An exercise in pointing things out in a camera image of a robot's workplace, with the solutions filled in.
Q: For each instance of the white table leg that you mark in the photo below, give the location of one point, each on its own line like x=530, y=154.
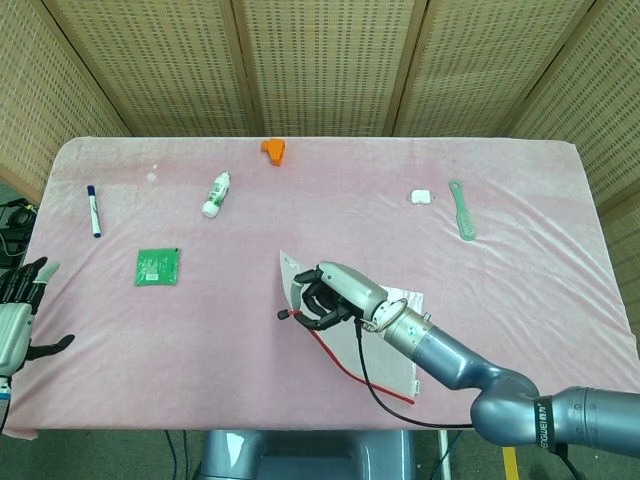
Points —
x=444, y=455

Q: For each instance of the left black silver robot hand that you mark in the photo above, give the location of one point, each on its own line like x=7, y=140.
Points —
x=12, y=322

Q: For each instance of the white glue bottle green label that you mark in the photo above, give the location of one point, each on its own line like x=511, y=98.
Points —
x=216, y=196

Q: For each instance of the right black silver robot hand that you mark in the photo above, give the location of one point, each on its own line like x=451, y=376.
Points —
x=350, y=287

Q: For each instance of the green plastic comb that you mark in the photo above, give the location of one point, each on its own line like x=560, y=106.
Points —
x=463, y=212

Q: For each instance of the blue capped whiteboard marker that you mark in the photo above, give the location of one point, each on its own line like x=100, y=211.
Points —
x=94, y=212

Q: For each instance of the black equipment on floor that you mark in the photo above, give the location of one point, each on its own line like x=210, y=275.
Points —
x=15, y=235

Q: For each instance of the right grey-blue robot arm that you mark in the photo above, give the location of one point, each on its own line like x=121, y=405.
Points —
x=460, y=360

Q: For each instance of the white mesh bag red zipper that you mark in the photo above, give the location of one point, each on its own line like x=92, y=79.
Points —
x=385, y=362

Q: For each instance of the green square packet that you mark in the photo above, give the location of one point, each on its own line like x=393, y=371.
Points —
x=156, y=267

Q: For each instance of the grey robot torso base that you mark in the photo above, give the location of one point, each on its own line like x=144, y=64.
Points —
x=300, y=455

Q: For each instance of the pink tablecloth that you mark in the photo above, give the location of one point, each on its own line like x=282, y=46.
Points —
x=225, y=340

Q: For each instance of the orange plastic block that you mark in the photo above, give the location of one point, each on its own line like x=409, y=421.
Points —
x=274, y=150

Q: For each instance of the woven bamboo folding screen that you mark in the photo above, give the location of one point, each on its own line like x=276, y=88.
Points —
x=325, y=65

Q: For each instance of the small white eraser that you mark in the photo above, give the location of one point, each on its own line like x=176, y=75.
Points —
x=420, y=196

